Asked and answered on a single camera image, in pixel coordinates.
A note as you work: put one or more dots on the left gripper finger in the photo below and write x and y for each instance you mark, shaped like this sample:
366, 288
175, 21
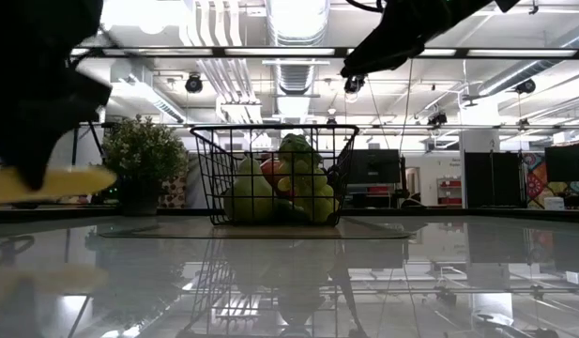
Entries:
35, 117

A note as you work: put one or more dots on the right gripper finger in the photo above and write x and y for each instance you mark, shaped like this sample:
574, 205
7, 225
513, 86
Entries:
383, 51

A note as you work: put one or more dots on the yellow banana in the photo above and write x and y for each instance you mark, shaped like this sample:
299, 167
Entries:
78, 182

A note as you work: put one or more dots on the green grape bunch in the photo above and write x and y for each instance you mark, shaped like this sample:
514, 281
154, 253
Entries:
317, 199

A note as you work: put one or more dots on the red apple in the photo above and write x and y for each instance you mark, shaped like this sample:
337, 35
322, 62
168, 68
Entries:
271, 171

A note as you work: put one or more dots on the green cucumber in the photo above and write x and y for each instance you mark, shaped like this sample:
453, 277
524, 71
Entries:
289, 213

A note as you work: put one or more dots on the green pear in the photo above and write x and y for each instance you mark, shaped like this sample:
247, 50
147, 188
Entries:
247, 199

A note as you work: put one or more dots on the black ceiling spot lamp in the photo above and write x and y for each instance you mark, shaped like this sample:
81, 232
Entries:
193, 83
354, 87
437, 118
525, 86

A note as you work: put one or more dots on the black background stand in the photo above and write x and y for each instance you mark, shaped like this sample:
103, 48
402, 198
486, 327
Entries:
75, 145

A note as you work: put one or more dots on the potted green plant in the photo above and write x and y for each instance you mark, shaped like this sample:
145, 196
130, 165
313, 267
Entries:
143, 150

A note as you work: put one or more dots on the black monitor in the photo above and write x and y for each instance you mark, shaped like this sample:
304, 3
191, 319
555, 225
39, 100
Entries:
378, 166

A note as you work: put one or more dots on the white shelf with red bins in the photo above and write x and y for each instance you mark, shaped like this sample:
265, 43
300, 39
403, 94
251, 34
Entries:
451, 184

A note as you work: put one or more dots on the black partition panel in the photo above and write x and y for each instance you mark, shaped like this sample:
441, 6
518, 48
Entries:
486, 178

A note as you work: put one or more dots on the black framed light strip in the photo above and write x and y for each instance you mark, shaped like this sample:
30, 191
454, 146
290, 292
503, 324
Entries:
218, 52

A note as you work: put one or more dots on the colourful patterned poster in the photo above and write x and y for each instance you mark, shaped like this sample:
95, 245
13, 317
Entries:
535, 183

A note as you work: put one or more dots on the wide black screen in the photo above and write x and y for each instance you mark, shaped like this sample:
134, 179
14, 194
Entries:
568, 162

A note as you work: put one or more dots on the silver ventilation duct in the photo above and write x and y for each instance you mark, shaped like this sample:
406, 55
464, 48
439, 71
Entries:
296, 23

